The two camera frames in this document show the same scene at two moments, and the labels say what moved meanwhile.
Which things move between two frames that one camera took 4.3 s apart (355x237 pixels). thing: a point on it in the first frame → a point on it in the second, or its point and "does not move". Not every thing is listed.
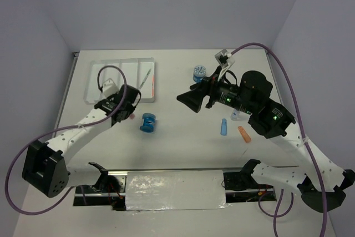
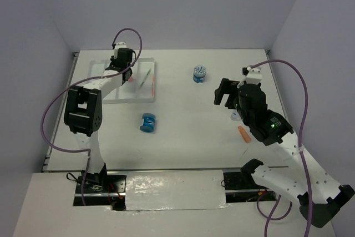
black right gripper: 193,98 → 229,86
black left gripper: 132,109 → 113,59
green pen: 145,79 does not move
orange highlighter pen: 152,85 does not move
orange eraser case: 244,135 does not move
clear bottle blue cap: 236,115 does not move
